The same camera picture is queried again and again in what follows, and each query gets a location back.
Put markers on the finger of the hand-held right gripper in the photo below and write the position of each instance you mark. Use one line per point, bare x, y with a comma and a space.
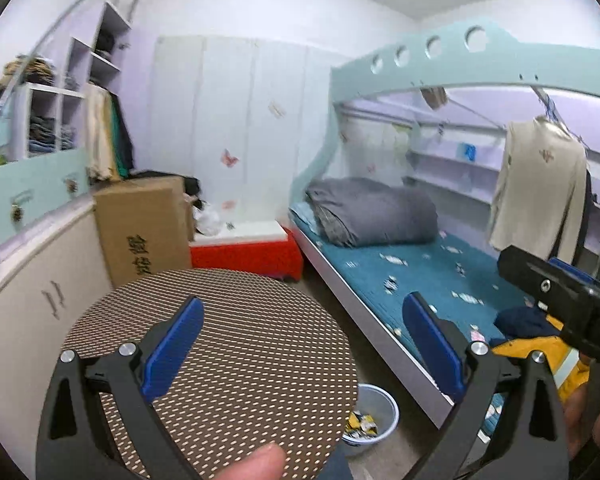
530, 270
572, 267

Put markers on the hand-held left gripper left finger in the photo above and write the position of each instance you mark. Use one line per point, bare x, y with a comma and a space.
172, 345

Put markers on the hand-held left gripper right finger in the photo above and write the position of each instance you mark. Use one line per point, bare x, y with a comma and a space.
432, 345

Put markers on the light blue plastic bin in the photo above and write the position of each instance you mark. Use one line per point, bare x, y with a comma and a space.
386, 407

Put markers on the person's right hand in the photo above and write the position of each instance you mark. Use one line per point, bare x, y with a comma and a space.
575, 425

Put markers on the person's left hand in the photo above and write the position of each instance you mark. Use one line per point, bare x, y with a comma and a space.
250, 465

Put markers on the black hanging garment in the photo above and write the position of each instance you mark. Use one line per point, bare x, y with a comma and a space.
587, 220

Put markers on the dark blue garment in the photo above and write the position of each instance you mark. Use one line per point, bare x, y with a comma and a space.
525, 320

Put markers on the yellow garment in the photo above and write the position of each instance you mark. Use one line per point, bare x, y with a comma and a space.
540, 355

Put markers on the beige hanging sweater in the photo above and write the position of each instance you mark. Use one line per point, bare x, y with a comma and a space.
540, 185

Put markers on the round polka dot table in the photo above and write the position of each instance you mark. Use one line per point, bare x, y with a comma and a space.
260, 350

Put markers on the red bench white top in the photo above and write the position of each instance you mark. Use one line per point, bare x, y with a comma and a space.
250, 255

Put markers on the lilac bed shelf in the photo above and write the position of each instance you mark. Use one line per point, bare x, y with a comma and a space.
445, 182

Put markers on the large printed cardboard box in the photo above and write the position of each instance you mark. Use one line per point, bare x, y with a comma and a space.
140, 225

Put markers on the white plastic bag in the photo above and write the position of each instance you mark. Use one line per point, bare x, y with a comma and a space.
207, 220

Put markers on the small blue box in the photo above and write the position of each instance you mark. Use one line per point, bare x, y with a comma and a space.
469, 151

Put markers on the plain cardboard box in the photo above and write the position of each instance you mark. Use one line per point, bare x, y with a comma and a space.
187, 210

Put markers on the grey blanket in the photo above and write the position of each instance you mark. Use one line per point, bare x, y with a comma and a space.
375, 210

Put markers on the blue clothes hanger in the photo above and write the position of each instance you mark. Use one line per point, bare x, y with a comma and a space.
552, 112

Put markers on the cream floor cabinet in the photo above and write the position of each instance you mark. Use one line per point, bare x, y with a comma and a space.
20, 300

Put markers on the blue checked pillow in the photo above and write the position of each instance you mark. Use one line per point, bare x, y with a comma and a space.
305, 217

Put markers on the pine cone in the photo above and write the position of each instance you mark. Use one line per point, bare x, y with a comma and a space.
71, 186
17, 214

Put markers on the pink butterfly sticker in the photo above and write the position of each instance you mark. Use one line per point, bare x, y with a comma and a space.
229, 158

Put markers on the brown hanging pouch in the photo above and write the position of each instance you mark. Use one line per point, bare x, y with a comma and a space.
434, 96

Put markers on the green hanging garment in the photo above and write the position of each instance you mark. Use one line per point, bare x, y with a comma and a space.
118, 145

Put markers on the teal drawer unit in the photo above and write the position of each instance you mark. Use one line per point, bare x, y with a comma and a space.
45, 180

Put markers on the black hanging jacket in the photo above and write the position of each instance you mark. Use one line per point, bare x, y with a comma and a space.
126, 135

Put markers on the teal bunk bed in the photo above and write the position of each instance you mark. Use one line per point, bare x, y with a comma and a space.
430, 72

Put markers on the cream hanging jacket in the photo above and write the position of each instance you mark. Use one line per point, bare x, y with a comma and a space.
97, 130

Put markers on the folded denim clothes stack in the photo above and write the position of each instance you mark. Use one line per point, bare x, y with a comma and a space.
67, 136

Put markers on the folded dark clothes stack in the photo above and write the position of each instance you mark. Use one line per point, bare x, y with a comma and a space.
42, 132

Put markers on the white wardrobe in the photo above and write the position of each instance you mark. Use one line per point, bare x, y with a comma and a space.
230, 95

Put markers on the beige butterfly sticker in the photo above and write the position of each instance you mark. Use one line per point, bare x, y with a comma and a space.
276, 108

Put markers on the lilac stair shelf unit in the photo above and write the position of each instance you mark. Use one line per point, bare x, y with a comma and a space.
80, 60

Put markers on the pile of brown clothes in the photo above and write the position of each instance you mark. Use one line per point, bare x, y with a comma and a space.
27, 75

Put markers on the black folded clothes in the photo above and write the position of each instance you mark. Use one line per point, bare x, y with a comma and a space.
104, 42

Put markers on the grey metal handrail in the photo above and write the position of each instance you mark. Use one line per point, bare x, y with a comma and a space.
65, 15

